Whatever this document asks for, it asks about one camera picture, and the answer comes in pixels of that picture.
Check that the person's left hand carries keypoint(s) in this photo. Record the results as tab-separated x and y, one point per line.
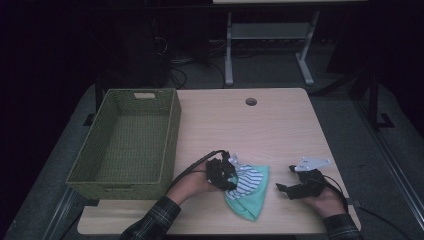
191	186

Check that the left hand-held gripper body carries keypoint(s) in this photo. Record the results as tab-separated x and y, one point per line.
218	171

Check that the green woven basket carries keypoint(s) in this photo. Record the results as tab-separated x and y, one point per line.
100	166

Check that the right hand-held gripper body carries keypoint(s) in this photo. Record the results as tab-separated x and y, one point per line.
308	186

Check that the grey tape strip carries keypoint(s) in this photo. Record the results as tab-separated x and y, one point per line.
354	202

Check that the person's right hand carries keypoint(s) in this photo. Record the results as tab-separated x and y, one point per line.
328	203

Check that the black floor bracket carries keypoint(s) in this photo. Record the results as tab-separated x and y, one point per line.
386	121
88	120

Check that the mint green striped baby garment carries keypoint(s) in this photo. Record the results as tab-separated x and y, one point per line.
253	196

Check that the metal floor rail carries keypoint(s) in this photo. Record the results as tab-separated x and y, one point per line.
393	166
58	213

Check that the white metal stand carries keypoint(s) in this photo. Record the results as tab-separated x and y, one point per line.
270	31

